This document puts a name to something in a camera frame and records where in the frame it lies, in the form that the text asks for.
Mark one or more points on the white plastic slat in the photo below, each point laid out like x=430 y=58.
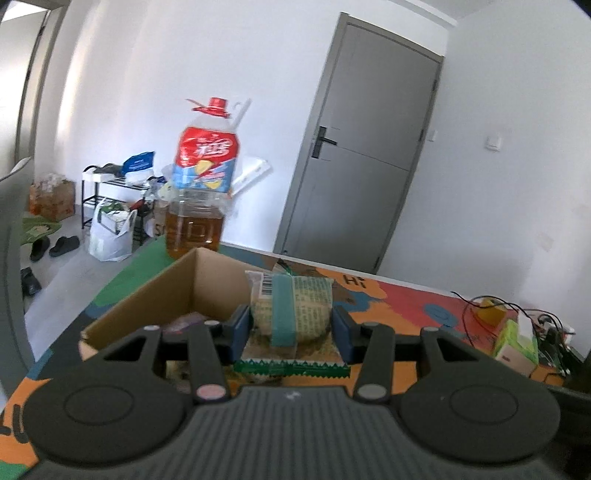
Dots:
x=251 y=173

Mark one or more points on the white light switch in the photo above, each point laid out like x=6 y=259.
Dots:
x=493 y=142

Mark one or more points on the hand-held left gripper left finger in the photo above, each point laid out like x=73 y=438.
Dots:
x=241 y=330

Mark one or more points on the brown carton with goods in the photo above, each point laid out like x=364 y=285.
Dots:
x=55 y=201

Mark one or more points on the pink snack packet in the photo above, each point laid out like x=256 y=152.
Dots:
x=184 y=322

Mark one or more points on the cardboard box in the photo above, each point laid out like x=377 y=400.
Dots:
x=207 y=281

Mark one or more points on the grey door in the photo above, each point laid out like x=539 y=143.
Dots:
x=360 y=161

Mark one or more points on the large cooking oil bottle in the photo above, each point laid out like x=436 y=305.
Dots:
x=203 y=152

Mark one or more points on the small yellow object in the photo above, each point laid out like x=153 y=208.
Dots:
x=490 y=313

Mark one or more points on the colourful printed table mat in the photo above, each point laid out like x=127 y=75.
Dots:
x=406 y=304

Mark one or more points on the green zigzag edged snack packet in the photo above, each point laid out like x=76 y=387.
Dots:
x=286 y=368

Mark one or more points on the dark cloth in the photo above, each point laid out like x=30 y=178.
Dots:
x=108 y=169

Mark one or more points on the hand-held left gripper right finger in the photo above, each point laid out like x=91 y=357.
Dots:
x=339 y=332

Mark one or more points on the black slipper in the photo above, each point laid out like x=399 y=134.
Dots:
x=64 y=245
x=39 y=249

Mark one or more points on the pile of household clutter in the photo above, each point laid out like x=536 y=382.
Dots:
x=152 y=207

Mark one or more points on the grey doorway frame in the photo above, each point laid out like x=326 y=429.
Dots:
x=28 y=92

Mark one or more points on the dark shoe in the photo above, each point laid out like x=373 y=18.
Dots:
x=30 y=281

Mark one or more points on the green tissue box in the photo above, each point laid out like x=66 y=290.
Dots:
x=512 y=346

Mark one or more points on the black shoe rack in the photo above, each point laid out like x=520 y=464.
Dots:
x=111 y=181

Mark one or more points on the green floor mat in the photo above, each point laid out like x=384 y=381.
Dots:
x=39 y=228

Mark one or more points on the white plastic bag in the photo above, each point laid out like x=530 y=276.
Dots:
x=108 y=240

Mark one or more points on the blue and white bag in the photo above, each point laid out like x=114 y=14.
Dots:
x=138 y=162

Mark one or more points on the green bread packet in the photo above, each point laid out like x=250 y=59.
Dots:
x=295 y=309

